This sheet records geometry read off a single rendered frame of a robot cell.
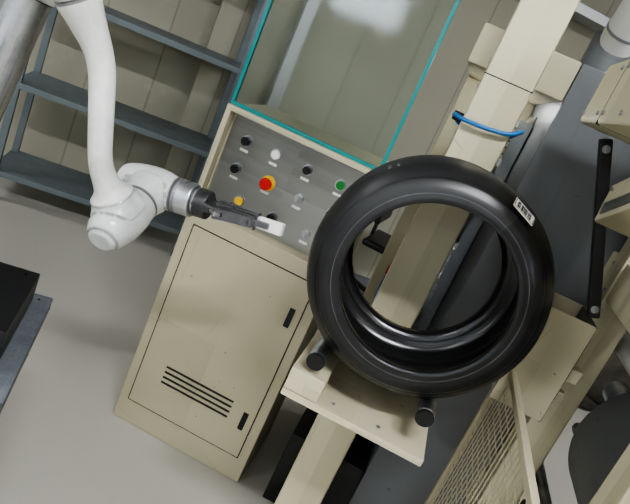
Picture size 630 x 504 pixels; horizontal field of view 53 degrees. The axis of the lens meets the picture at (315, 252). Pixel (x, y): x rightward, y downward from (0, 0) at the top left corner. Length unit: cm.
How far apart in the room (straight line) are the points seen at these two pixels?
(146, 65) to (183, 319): 249
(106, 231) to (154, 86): 307
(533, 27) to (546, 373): 88
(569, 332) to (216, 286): 116
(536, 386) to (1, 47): 155
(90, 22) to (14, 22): 21
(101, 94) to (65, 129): 312
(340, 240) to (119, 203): 51
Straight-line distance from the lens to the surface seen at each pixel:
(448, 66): 481
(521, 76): 173
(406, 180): 138
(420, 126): 481
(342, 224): 140
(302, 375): 153
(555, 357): 178
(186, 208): 161
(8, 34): 166
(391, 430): 161
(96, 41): 153
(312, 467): 207
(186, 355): 238
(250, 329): 225
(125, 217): 151
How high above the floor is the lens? 155
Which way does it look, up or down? 17 degrees down
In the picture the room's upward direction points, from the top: 24 degrees clockwise
